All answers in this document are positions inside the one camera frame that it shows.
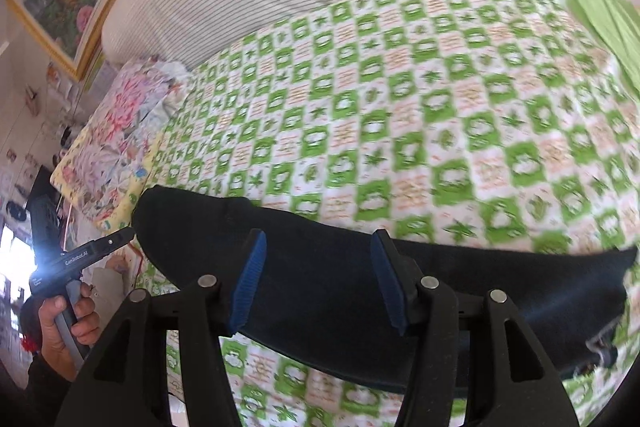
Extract folded floral quilt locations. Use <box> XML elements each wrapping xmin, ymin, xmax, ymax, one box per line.
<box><xmin>50</xmin><ymin>57</ymin><xmax>193</xmax><ymax>233</ymax></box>

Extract person's left forearm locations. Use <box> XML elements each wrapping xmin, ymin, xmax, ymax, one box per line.
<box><xmin>25</xmin><ymin>349</ymin><xmax>78</xmax><ymax>427</ymax></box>

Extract green checked bed sheet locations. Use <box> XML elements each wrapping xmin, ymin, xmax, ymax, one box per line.
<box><xmin>135</xmin><ymin>0</ymin><xmax>640</xmax><ymax>427</ymax></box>

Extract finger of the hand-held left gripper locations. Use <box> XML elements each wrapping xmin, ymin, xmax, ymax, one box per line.
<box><xmin>106</xmin><ymin>227</ymin><xmax>136</xmax><ymax>254</ymax></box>

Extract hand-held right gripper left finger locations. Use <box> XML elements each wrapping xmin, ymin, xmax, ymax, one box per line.
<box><xmin>55</xmin><ymin>229</ymin><xmax>268</xmax><ymax>427</ymax></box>

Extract plain green cloth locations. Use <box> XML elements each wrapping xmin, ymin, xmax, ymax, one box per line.
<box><xmin>557</xmin><ymin>0</ymin><xmax>640</xmax><ymax>92</ymax></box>

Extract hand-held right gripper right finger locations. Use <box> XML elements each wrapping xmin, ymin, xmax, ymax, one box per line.
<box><xmin>371</xmin><ymin>229</ymin><xmax>581</xmax><ymax>427</ymax></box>

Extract black pants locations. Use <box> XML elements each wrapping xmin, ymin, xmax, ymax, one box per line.
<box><xmin>132</xmin><ymin>185</ymin><xmax>638</xmax><ymax>395</ymax></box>

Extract person's left hand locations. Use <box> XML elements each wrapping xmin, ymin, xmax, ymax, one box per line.
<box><xmin>39</xmin><ymin>283</ymin><xmax>102</xmax><ymax>378</ymax></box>

